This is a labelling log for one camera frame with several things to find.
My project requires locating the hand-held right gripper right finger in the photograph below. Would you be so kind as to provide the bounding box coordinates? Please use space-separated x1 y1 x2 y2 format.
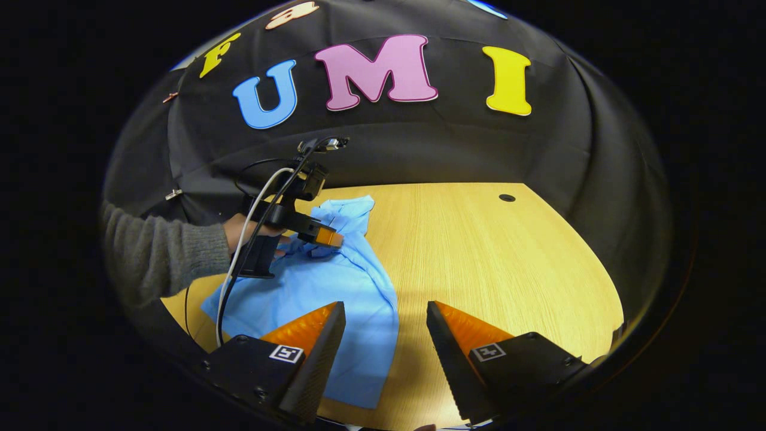
426 301 590 426

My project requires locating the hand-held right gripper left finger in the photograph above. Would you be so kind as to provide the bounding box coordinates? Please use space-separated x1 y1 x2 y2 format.
200 301 346 427

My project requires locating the light blue T-shirt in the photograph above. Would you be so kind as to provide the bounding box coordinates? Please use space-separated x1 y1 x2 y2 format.
200 195 400 411

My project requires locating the black backdrop cloth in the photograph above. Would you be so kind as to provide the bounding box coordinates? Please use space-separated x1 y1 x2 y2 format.
101 0 674 336

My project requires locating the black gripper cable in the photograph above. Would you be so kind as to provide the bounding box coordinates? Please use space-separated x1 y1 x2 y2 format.
183 138 336 348

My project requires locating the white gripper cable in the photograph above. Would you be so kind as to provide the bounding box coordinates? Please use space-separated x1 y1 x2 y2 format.
215 166 296 348

